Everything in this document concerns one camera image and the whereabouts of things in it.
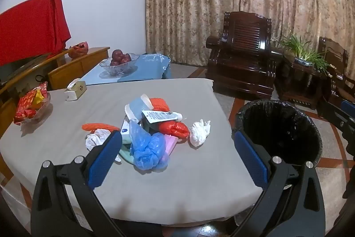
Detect orange foam net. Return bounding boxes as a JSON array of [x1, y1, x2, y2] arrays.
[[150, 98, 170, 112], [82, 123, 121, 132]]

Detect red plastic bag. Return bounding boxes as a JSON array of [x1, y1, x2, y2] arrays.
[[159, 120, 190, 139]]

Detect white tube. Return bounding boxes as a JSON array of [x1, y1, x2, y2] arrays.
[[141, 110, 183, 124]]

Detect pink packet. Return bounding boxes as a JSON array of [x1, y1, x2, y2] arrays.
[[159, 134, 178, 168]]

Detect red snack packets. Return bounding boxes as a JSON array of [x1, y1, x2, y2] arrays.
[[14, 82, 48, 123]]

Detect potted green plant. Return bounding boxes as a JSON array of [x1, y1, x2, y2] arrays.
[[279, 34, 335, 79]]

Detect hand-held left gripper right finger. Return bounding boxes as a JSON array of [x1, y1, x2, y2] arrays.
[[230, 130, 327, 237]]

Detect white crumpled tissue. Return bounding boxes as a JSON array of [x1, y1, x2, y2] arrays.
[[85, 129, 112, 152], [189, 120, 211, 147]]

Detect dark wooden side table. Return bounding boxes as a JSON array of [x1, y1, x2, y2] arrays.
[[274, 55, 328, 110]]

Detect glass fruit bowl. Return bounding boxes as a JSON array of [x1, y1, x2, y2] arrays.
[[99, 53, 140, 77]]

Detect tissue box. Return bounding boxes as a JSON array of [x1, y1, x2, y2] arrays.
[[64, 79, 87, 101]]

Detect blue plastic bag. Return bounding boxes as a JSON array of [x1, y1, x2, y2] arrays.
[[129, 120, 167, 171]]

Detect black trash bin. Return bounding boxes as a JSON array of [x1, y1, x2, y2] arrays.
[[231, 100, 323, 190]]

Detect red cloth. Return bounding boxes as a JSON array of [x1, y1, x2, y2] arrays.
[[0, 0, 72, 67]]

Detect green rubber glove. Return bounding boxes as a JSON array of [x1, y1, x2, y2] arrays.
[[119, 143, 136, 164]]

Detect blue tablecloth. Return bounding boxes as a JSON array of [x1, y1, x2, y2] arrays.
[[80, 53, 172, 85]]

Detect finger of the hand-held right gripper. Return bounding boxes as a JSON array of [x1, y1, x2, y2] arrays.
[[323, 100, 355, 132]]

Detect glass snack bowl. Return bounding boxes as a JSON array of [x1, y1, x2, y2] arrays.
[[14, 82, 52, 126]]

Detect patterned beige curtain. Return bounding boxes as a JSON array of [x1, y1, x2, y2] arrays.
[[143, 0, 355, 71]]

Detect dark wooden armchair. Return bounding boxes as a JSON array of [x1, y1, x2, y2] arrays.
[[318, 36, 355, 118], [206, 12, 283, 100]]

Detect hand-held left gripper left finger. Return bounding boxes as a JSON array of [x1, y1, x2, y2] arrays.
[[31, 130, 164, 237]]

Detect white and blue box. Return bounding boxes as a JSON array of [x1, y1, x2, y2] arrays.
[[120, 118, 134, 144]]

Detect red net bag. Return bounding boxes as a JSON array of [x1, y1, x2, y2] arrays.
[[68, 42, 89, 59]]

